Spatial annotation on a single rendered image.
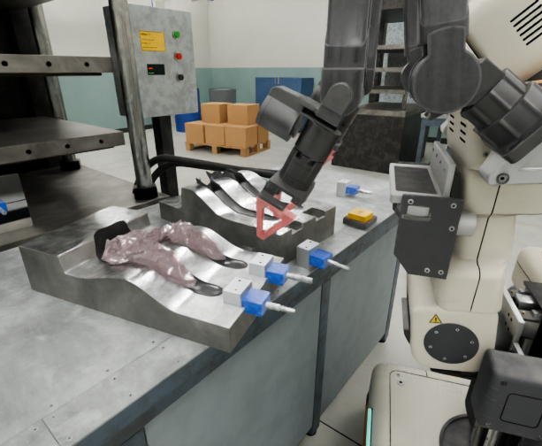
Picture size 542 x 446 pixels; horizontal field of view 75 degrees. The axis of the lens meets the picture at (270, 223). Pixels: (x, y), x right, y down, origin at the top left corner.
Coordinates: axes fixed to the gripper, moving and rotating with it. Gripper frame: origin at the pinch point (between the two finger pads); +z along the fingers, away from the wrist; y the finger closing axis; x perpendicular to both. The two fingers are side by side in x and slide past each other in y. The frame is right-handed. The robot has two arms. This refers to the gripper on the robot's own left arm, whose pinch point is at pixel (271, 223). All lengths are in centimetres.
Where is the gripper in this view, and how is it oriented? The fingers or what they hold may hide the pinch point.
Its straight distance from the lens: 63.5
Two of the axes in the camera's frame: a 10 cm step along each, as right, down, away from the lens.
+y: -2.9, 3.8, -8.8
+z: -4.3, 7.7, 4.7
